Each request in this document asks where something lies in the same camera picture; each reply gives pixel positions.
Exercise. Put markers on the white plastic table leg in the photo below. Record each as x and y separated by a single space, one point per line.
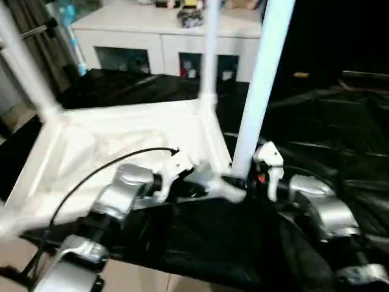
209 61
261 91
27 61

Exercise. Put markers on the white plastic table top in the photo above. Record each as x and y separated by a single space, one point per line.
106 130

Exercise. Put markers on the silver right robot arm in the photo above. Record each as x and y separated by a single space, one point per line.
328 207

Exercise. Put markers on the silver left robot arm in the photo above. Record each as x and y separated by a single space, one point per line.
121 188

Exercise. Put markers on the black plastic mat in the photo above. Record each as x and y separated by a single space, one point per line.
228 237

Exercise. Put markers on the white cup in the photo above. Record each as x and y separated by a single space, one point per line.
230 76

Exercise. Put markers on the small yellow label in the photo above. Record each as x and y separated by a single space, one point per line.
301 74

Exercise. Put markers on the red and white bottle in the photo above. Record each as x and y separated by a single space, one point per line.
185 71

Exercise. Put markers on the grey flat bar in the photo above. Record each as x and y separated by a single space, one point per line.
364 73

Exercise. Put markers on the white sideboard cabinet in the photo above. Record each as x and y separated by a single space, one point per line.
121 36

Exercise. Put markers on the clear bag of dark items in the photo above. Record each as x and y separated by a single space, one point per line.
190 19

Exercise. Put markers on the grey brown curtain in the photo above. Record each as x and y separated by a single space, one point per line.
39 54

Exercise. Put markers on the grey metal pole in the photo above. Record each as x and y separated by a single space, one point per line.
36 30

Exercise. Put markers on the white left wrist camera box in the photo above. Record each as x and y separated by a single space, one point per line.
176 167

